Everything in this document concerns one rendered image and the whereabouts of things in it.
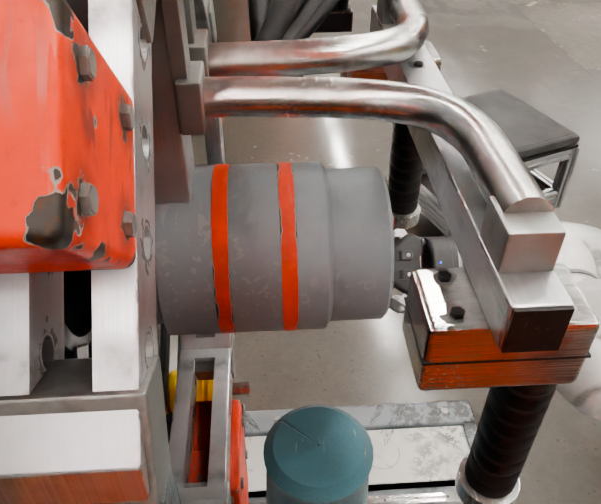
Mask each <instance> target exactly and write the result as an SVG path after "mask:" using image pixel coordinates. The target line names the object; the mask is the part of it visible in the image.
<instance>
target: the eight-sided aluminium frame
mask: <svg viewBox="0 0 601 504"><path fill-rule="evenodd" d="M193 1H194V10H195V19H196V29H208V31H209V40H210V43H217V31H216V23H215V15H214V6H213V0H193ZM66 2H67V3H68V5H69V6H70V8H71V9H72V11H73V12H74V14H75V15H76V17H77V18H78V20H79V21H80V23H81V24H82V26H83V27H84V29H85V30H86V32H87V33H88V35H89V36H90V38H91V39H92V41H93V42H94V44H95V45H96V47H97V48H98V50H99V51H100V53H101V54H102V56H103V57H104V59H105V60H106V62H107V63H108V65H109V66H110V68H111V69H112V71H113V72H114V74H115V75H116V77H117V78H118V80H119V81H120V83H121V84H122V86H123V87H124V89H125V90H126V92H127V93H128V95H129V96H130V98H131V99H132V103H133V109H134V116H135V126H134V181H135V215H136V221H137V231H136V235H135V236H136V257H135V261H134V263H133V264H132V265H131V266H130V267H128V268H125V269H113V270H91V289H92V358H80V359H64V271H63V272H37V273H12V274H0V504H231V489H230V482H229V478H230V446H231V412H232V379H234V378H235V335H234V333H226V334H222V333H215V334H193V335H178V358H177V382H176V390H175V399H174V407H173V416H172V424H171V433H170V441H169V442H168V432H167V422H166V412H165V402H164V392H163V382H162V372H161V362H160V358H159V356H158V338H157V291H156V244H155V196H154V149H153V101H152V54H151V42H152V41H153V36H154V23H155V10H156V0H66ZM204 135H205V144H206V153H207V162H208V164H206V165H215V164H226V163H225V152H224V141H223V129H222V118H221V117H215V118H207V127H206V133H205V134H204ZM198 380H214V381H213V397H212V414H211V431H210V448H209V465H208V481H207V482H201V483H188V482H189V474H190V465H191V457H192V445H193V433H194V421H195V409H196V397H197V386H198Z"/></svg>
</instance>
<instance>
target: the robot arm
mask: <svg viewBox="0 0 601 504"><path fill-rule="evenodd" d="M561 224H562V225H563V227H564V229H565V230H566V236H565V238H564V241H563V244H562V247H561V250H560V253H559V256H558V258H557V261H556V263H561V264H564V265H566V266H567V268H568V270H569V271H570V273H571V274H572V276H573V278H574V279H575V281H576V283H577V284H578V286H579V288H580V289H581V291H582V293H583V294H584V296H585V298H586V299H587V301H588V303H589V304H590V306H591V308H592V309H593V311H594V313H595V314H596V316H597V317H598V319H599V324H600V328H599V330H598V332H597V334H596V337H595V339H594V341H593V343H592V346H591V348H590V350H589V352H590V354H591V358H586V359H585V361H584V363H583V366H582V368H581V370H580V372H579V374H578V377H577V379H576V380H575V381H574V382H572V383H570V384H558V385H557V387H556V390H557V391H558V392H559V393H560V394H561V395H562V396H563V397H564V398H565V399H566V400H567V401H568V402H569V403H570V404H571V405H572V406H573V407H575V408H576V409H577V410H578V411H580V412H581V413H582V414H584V415H586V416H588V417H590V418H592V419H595V420H597V421H601V229H598V228H595V227H592V226H588V225H584V224H578V223H570V222H561ZM393 231H394V237H399V238H400V239H399V240H398V241H397V242H395V243H394V286H393V287H394V288H395V289H397V290H398V291H400V292H401V293H403V295H402V296H399V295H395V296H393V297H392V298H391V303H390V307H389V308H390V309H391V310H393V311H395V312H396V313H404V312H405V306H406V305H405V301H404V297H407V293H408V286H409V280H410V275H411V272H412V271H413V270H415V269H425V268H449V267H465V266H464V264H463V261H462V259H461V256H460V254H459V251H458V249H457V246H456V244H455V242H454V239H453V237H452V236H440V237H418V236H415V235H413V234H407V232H406V231H405V230H404V229H397V228H393Z"/></svg>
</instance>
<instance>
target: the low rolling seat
mask: <svg viewBox="0 0 601 504"><path fill-rule="evenodd" d="M462 99H464V100H466V101H468V102H469V103H471V104H473V105H474V106H476V107H477V108H479V109H480V110H482V111H483V112H484V113H486V114H487V115H488V116H489V117H490V118H491V119H492V120H493V121H494V122H495V123H496V124H497V125H498V126H499V127H500V128H501V129H502V131H503V132H504V133H505V135H506V136H507V138H508V139H509V141H510V142H511V144H512V145H513V147H514V148H515V150H516V151H517V153H518V154H519V156H520V158H521V159H522V161H523V162H524V164H525V165H526V167H527V168H528V170H529V171H530V173H531V174H532V176H533V177H534V179H535V181H536V182H537V184H538V185H539V187H540V188H541V190H542V191H543V193H544V194H545V196H546V197H547V199H548V200H549V202H550V204H551V205H552V207H553V208H554V209H556V207H557V208H559V207H561V204H562V201H563V198H564V195H565V192H566V189H567V186H568V183H569V180H570V177H571V174H572V171H573V168H574V165H575V162H576V159H577V155H578V152H579V149H580V148H579V147H578V146H579V144H577V142H578V141H579V140H580V136H579V135H578V134H577V133H575V132H574V131H572V130H570V129H569V128H567V127H565V126H564V125H562V124H560V123H559V122H557V121H555V120H554V119H552V118H550V117H549V116H547V115H545V114H544V113H542V112H540V111H539V110H537V109H535V108H534V107H532V106H530V105H529V104H527V103H525V102H524V101H522V100H520V99H519V98H517V97H515V96H514V95H512V94H510V93H509V92H507V91H505V90H504V89H497V90H493V91H488V92H484V93H479V94H475V95H471V96H466V97H462ZM394 127H395V123H393V131H392V141H391V150H390V159H389V169H388V178H387V180H389V174H390V163H391V153H392V143H393V139H394V138H393V134H394ZM557 162H559V165H558V169H557V172H556V175H555V178H554V181H552V180H551V179H549V178H548V177H546V176H545V175H544V174H542V173H541V172H539V171H538V170H536V168H540V167H543V166H547V165H550V164H554V163H557ZM421 177H422V179H421V186H420V192H419V197H418V204H419V205H420V208H421V209H420V212H421V213H422V214H423V215H424V216H425V217H426V218H427V219H429V220H430V221H431V222H432V223H433V224H434V225H435V226H436V227H437V228H438V229H439V230H440V231H441V232H442V233H443V234H444V235H443V236H452V234H451V232H450V229H449V227H448V224H447V222H446V220H445V217H444V215H443V212H442V210H441V207H440V205H439V202H438V200H437V198H436V195H435V193H434V190H433V188H432V185H431V183H430V180H429V178H428V176H427V173H426V171H425V168H424V166H423V172H422V176H421Z"/></svg>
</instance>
